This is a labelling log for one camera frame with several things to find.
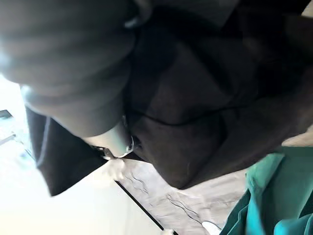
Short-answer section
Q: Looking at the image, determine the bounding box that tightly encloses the teal green cloth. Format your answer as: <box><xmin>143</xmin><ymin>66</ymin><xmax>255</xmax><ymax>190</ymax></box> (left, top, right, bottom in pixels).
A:
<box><xmin>221</xmin><ymin>145</ymin><xmax>313</xmax><ymax>235</ymax></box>

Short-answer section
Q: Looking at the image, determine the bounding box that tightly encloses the dark brown cloth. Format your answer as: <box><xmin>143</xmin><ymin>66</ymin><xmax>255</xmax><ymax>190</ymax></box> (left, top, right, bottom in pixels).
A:
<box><xmin>25</xmin><ymin>0</ymin><xmax>313</xmax><ymax>198</ymax></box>

